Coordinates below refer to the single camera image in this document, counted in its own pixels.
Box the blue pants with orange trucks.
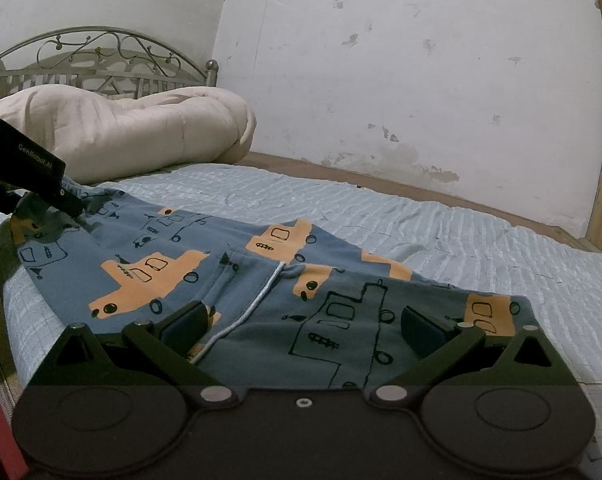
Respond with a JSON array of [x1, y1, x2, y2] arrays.
[[0, 188, 534, 389]]

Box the cream white comforter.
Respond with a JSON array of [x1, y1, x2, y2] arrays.
[[0, 84, 256, 184]]

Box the light blue bed sheet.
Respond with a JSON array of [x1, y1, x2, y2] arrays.
[[0, 161, 602, 480]]

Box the grey metal headboard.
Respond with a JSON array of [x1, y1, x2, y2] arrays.
[[0, 26, 220, 99]]

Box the brown wooden bed frame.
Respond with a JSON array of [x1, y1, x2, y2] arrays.
[[239, 153, 600, 254]]

